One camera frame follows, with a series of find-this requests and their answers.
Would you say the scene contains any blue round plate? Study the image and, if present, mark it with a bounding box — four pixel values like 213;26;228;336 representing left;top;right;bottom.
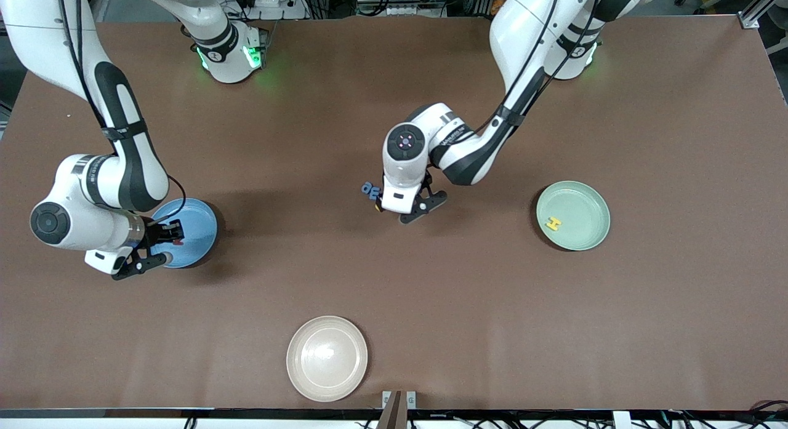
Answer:
151;198;218;269

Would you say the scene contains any brown table mat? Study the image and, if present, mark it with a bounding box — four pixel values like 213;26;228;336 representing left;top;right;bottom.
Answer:
0;15;788;411

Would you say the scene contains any pale green round plate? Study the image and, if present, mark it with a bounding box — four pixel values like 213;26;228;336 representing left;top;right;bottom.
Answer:
536;181;611;252

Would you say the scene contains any white ventilated box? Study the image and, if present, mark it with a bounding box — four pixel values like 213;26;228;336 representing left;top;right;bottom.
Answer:
356;0;447;16

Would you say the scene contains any beige round plate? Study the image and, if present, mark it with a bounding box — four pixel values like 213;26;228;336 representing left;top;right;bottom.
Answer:
286;316;369;403

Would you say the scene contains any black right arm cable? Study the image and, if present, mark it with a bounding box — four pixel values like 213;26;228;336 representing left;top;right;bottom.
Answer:
57;0;187;225

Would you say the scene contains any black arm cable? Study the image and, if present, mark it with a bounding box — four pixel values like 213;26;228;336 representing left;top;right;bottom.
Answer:
57;0;187;225
452;0;601;140

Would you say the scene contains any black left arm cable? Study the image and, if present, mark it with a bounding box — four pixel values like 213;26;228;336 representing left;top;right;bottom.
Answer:
452;0;601;140

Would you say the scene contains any aluminium frame post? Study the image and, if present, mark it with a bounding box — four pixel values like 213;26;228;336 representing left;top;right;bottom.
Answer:
739;0;788;30
0;0;28;37

